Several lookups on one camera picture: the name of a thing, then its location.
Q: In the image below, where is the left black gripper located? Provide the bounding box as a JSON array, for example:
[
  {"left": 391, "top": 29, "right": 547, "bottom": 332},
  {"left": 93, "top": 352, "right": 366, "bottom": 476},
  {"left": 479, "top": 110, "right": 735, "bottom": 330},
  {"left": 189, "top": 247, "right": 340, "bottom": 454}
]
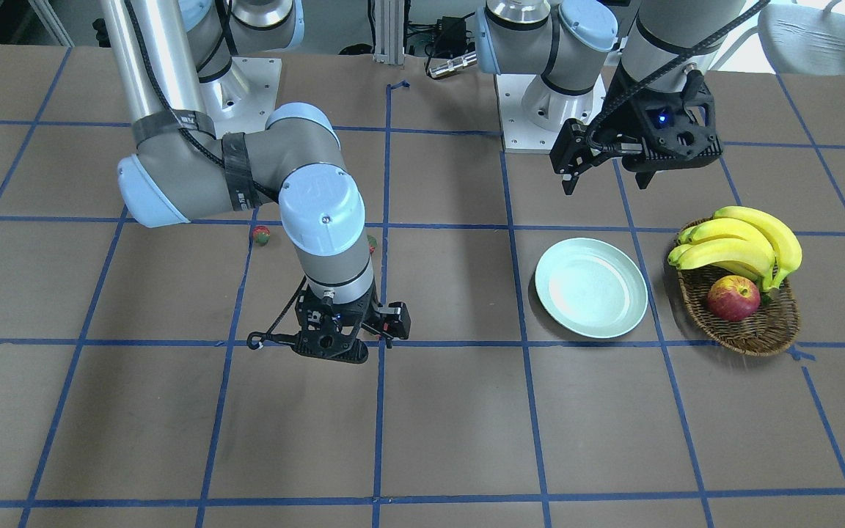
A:
[{"left": 601, "top": 70, "right": 723, "bottom": 189}]

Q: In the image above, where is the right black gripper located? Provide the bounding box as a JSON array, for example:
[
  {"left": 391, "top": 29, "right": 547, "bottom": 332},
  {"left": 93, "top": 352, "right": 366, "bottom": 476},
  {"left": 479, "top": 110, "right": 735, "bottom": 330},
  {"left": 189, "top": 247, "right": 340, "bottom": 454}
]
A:
[{"left": 292, "top": 285, "right": 384, "bottom": 364}]

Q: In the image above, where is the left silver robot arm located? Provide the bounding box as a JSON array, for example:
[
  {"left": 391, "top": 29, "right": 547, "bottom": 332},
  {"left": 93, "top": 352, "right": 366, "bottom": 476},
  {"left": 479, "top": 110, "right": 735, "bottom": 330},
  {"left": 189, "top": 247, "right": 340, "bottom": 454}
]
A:
[{"left": 475, "top": 1, "right": 764, "bottom": 194}]

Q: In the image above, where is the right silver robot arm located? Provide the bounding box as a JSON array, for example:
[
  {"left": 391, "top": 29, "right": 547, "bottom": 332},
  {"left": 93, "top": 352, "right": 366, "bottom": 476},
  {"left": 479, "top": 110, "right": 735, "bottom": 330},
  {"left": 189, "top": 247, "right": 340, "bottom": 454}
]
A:
[{"left": 101, "top": 1, "right": 411, "bottom": 364}]

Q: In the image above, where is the light green plate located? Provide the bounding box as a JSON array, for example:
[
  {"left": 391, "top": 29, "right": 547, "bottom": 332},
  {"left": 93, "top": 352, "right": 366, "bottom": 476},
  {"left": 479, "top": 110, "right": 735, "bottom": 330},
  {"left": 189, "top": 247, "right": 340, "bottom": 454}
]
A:
[{"left": 533, "top": 238, "right": 648, "bottom": 339}]

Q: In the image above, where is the yellow banana bunch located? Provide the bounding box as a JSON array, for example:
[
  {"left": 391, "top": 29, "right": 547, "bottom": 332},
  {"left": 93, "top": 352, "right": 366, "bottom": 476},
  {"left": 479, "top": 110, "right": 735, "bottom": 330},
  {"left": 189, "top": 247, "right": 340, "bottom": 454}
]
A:
[{"left": 667, "top": 206, "right": 804, "bottom": 292}]

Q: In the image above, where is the red apple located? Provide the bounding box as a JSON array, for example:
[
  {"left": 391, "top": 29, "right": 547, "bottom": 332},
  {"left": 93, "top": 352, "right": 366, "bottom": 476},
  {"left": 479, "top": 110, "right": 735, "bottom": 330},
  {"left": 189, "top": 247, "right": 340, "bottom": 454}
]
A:
[{"left": 706, "top": 275, "right": 761, "bottom": 322}]

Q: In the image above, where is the brown wicker basket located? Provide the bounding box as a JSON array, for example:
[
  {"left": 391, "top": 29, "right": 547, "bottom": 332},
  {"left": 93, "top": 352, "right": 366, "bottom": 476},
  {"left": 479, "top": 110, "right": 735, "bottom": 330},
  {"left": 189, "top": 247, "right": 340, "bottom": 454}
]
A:
[{"left": 675, "top": 219, "right": 802, "bottom": 357}]

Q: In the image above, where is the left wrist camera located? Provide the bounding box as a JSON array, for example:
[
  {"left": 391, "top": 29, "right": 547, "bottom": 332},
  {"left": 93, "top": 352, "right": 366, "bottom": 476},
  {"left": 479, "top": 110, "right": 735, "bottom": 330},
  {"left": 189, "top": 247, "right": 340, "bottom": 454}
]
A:
[{"left": 549, "top": 117, "right": 607, "bottom": 195}]

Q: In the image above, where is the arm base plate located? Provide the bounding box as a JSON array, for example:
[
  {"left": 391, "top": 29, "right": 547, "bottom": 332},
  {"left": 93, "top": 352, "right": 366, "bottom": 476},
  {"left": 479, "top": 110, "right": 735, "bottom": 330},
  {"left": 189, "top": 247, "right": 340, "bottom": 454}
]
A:
[
  {"left": 200, "top": 57, "right": 282, "bottom": 138},
  {"left": 495, "top": 74, "right": 606, "bottom": 154}
]

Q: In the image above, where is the aluminium frame post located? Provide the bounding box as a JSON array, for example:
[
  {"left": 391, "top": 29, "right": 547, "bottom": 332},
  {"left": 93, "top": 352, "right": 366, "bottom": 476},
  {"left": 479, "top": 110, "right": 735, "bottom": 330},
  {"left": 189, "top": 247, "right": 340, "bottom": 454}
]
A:
[{"left": 368, "top": 1, "right": 409, "bottom": 67}]

